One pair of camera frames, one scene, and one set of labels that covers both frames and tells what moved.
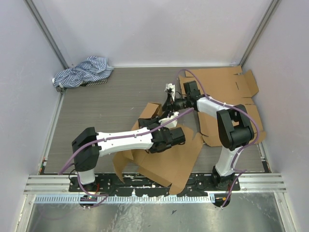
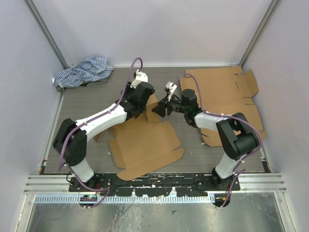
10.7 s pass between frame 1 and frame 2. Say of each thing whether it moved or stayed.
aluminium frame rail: stayed
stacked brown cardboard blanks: stayed
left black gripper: moved
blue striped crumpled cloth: stayed
